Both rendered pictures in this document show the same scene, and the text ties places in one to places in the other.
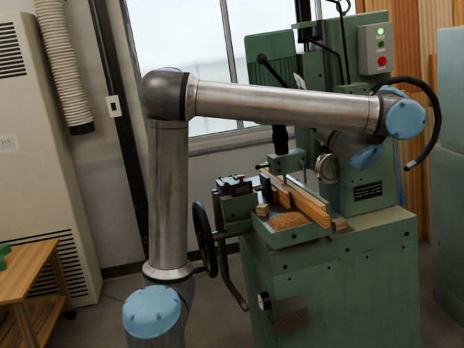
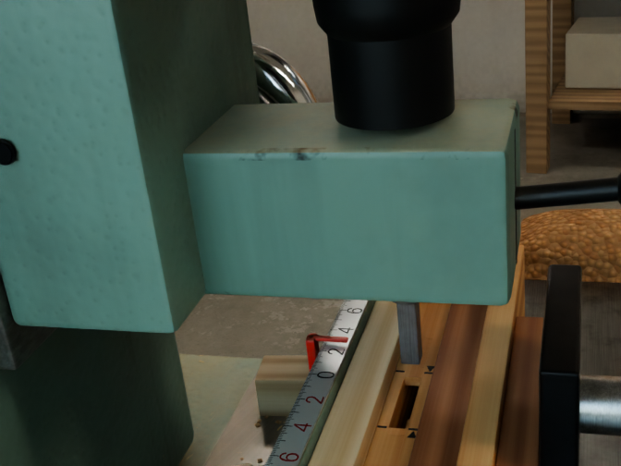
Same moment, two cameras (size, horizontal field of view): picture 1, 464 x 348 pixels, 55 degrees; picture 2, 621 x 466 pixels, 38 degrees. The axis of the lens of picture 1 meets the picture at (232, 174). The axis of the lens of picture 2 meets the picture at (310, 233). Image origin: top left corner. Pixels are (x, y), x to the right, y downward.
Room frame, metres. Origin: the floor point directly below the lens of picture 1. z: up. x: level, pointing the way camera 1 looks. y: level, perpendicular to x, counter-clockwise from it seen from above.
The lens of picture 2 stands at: (1.94, -0.04, 1.19)
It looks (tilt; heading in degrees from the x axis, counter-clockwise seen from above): 24 degrees down; 211
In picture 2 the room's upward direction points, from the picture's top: 7 degrees counter-clockwise
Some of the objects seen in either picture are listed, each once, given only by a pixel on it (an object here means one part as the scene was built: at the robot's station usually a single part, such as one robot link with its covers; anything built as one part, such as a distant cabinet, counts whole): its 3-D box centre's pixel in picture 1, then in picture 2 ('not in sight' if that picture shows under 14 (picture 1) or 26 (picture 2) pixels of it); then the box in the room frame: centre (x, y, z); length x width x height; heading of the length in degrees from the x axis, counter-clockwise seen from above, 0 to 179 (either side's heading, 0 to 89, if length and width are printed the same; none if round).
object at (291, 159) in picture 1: (288, 163); (359, 210); (1.60, -0.21, 1.03); 0.14 x 0.07 x 0.09; 103
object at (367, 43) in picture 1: (375, 48); not in sight; (1.53, -0.54, 1.40); 0.10 x 0.06 x 0.16; 103
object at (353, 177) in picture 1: (349, 166); not in sight; (1.49, -0.41, 1.02); 0.09 x 0.07 x 0.12; 13
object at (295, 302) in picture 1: (287, 315); not in sight; (1.31, -0.12, 0.58); 0.12 x 0.08 x 0.08; 103
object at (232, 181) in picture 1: (233, 184); not in sight; (1.58, 0.00, 0.99); 0.13 x 0.11 x 0.06; 13
